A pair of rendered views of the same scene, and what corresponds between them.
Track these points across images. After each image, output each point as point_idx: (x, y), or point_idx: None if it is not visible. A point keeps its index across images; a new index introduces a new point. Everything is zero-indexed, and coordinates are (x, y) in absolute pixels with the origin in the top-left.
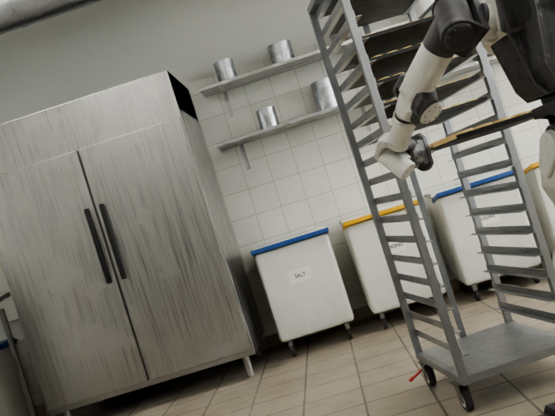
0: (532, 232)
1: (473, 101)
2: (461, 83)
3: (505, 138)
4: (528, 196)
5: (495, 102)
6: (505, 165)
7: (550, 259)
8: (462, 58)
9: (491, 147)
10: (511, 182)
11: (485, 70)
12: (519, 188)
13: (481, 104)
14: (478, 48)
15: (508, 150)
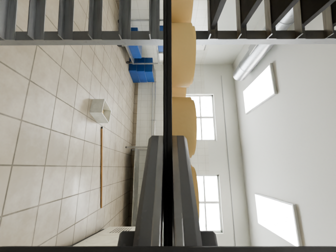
0: (33, 34)
1: (217, 16)
2: (252, 7)
3: (156, 39)
4: (81, 42)
5: (201, 40)
6: (124, 16)
7: (4, 44)
8: (279, 17)
9: (150, 6)
10: (101, 20)
11: (243, 40)
12: (90, 38)
13: (207, 2)
14: (272, 40)
15: (140, 36)
